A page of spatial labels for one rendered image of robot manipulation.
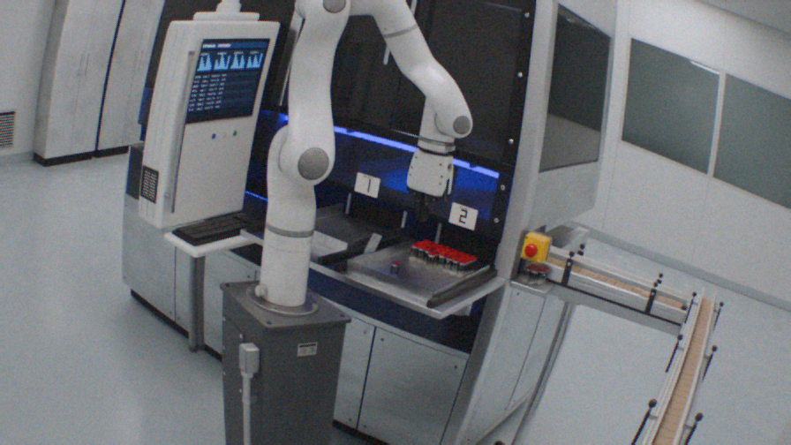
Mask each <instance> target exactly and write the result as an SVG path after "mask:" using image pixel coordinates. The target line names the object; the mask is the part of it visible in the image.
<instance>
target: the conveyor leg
mask: <svg viewBox="0 0 791 445"><path fill-rule="evenodd" d="M558 299H559V300H562V301H565V303H564V306H563V308H562V311H561V317H560V319H559V322H558V325H557V328H556V330H555V333H554V338H553V341H552V343H551V346H550V349H549V351H548V353H547V356H546V360H545V363H544V365H543V368H542V370H541V373H540V375H539V379H538V381H537V384H536V386H535V389H534V390H533V393H532V395H531V399H530V402H529V403H528V406H527V408H526V410H525V413H524V416H523V418H522V420H521V423H520V425H519V427H518V429H517V431H516V435H515V437H514V439H513V441H512V443H511V445H524V441H525V439H526V437H527V435H528V433H529V431H530V429H531V426H532V423H533V421H534V419H535V417H536V415H537V413H538V410H539V407H540V405H541V403H542V401H543V398H544V396H545V393H546V390H547V388H548V385H549V383H550V380H551V379H552V376H553V374H554V369H555V368H556V365H557V363H558V360H559V357H560V355H561V351H562V348H563V345H564V343H565V341H566V338H567V335H568V332H569V328H570V325H571V322H572V320H573V317H574V314H575V310H576V306H577V305H578V306H580V304H578V303H575V302H572V301H569V300H567V299H564V298H559V297H558Z"/></svg>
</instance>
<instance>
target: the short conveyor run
mask: <svg viewBox="0 0 791 445"><path fill-rule="evenodd" d="M579 247H580V249H581V250H578V252H577V254H575V253H574V252H573V251H570V252H569V251H566V250H563V249H561V248H558V247H555V246H553V245H551V248H550V252H549V255H548V258H547V260H545V261H543V262H541V263H540V264H538V263H536V262H533V261H530V260H524V267H523V270H522V274H524V271H525V268H526V267H528V266H529V265H531V264H532V263H533V264H536V265H537V266H541V267H542V268H548V271H547V276H546V281H547V282H550V283H553V284H556V287H555V290H554V291H553V292H552V293H550V294H551V295H554V296H556V297H559V298H564V299H567V300H569V301H572V302H575V303H578V304H580V305H585V306H588V307H590V308H593V309H596V310H599V311H601V312H604V313H609V314H612V315H614V316H617V317H620V318H623V319H625V320H628V321H633V322H635V323H638V324H641V325H644V326H646V327H649V328H654V329H657V330H659V331H662V332H665V333H668V334H670V335H673V336H678V334H680V331H681V328H682V324H683V322H684V319H685V316H686V313H687V311H688V308H689V303H687V302H688V300H689V295H688V294H686V293H683V292H680V291H678V290H674V289H671V288H668V287H667V286H664V285H661V283H662V280H660V278H662V277H663V273H659V279H657V281H656V282H652V281H649V280H647V279H644V278H642V277H639V276H636V275H632V274H630V273H627V272H625V271H622V270H620V269H617V268H613V267H610V266H608V265H605V264H603V263H600V262H597V261H595V260H591V259H588V258H585V257H584V252H583V249H584V248H585V245H584V244H581V245H580V246H579Z"/></svg>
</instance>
